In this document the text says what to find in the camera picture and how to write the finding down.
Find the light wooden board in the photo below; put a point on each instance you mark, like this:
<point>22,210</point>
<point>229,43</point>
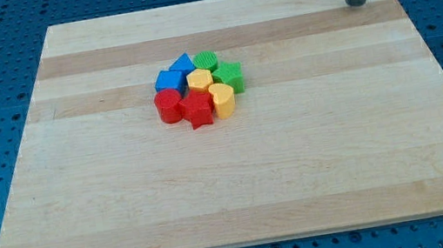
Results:
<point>340,127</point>

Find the green cylinder block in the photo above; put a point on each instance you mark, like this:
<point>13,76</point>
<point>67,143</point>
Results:
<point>206,60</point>

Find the yellow heart block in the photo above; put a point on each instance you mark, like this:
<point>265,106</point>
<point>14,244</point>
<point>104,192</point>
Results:
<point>223,98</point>

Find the red star block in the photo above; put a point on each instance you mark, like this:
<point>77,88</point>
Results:
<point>197,108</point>

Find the red cylinder block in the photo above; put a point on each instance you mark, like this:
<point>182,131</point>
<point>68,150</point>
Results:
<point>167,103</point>

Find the blue cube block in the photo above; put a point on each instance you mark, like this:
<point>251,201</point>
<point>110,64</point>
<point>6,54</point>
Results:
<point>170,79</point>

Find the yellow hexagon block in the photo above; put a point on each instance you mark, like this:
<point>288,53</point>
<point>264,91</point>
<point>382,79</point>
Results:
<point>199,80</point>

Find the blue triangle block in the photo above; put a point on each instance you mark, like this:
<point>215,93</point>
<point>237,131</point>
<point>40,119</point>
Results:
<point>183,64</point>

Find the green star block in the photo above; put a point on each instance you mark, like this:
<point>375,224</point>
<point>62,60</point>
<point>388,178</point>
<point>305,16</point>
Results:
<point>230,74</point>

